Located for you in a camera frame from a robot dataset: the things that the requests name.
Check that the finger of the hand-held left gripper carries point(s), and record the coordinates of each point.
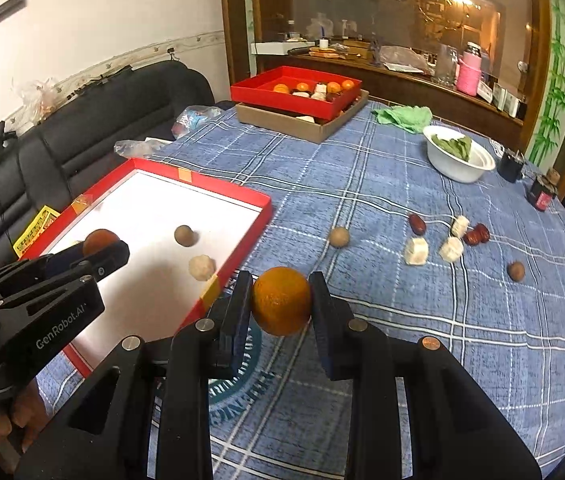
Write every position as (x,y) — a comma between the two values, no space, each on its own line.
(112,255)
(65,257)

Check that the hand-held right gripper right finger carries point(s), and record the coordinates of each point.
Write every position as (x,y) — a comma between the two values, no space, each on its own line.
(327,340)

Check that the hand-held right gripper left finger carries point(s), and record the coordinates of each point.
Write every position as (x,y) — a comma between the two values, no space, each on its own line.
(232,330)

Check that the small orange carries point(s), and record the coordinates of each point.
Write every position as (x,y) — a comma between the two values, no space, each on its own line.
(282,302)
(333,86)
(281,88)
(302,87)
(348,84)
(98,239)

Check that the red box white interior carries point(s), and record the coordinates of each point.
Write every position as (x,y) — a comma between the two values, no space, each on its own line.
(152,210)

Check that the cream pastry cube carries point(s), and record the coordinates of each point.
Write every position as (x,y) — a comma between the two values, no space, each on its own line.
(459,225)
(201,267)
(302,94)
(318,91)
(416,251)
(451,249)

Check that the brown longan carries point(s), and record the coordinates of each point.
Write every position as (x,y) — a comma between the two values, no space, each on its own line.
(515,271)
(185,235)
(339,237)

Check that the dark red date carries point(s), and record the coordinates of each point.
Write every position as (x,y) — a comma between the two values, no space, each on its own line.
(483,231)
(416,224)
(471,238)

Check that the person's left hand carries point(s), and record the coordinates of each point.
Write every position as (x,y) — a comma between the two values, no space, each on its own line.
(25,425)

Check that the yellow printed packet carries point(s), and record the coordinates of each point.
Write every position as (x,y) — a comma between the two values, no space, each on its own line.
(35,232)

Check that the blue plaid tablecloth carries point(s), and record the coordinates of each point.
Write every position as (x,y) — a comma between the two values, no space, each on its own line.
(387,310)

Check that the clear plastic bag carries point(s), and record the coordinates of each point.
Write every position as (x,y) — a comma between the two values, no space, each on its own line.
(137,146)

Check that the black leather sofa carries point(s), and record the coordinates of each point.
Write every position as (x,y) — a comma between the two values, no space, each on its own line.
(112,125)

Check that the plastic bag blue print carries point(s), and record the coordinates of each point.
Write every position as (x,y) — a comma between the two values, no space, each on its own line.
(195,117)

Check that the crinkled clear plastic wrap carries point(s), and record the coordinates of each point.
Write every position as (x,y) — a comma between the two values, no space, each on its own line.
(37,95)

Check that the brown cardboard box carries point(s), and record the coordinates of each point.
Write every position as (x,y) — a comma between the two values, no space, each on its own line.
(282,125)

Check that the white bowl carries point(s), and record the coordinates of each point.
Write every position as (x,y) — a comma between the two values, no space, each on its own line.
(457,169)

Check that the green leaves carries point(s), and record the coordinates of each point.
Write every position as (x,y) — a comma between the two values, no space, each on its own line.
(454,146)

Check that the green cloth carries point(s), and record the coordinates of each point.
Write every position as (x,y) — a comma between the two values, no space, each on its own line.
(405,117)

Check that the small black container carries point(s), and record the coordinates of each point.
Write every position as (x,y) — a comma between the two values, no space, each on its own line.
(511,167)

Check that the dark jar red label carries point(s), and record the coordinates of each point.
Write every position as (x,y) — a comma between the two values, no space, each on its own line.
(542,195)

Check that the white flat box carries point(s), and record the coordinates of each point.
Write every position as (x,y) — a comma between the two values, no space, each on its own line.
(270,48)

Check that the wooden glass cabinet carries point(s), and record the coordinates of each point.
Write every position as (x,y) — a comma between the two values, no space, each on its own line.
(412,91)

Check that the crumpled grey plastic bag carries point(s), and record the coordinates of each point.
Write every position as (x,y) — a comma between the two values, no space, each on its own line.
(402,57)

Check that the pink thermos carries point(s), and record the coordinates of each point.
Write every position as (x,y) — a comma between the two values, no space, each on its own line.
(468,77)

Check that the glass pitcher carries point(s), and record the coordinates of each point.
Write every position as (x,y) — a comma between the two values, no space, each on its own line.
(446,65)

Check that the bamboo painted panel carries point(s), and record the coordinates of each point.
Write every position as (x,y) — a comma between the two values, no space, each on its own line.
(554,85)

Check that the black wall clip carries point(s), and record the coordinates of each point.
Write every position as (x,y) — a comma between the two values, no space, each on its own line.
(171,51)

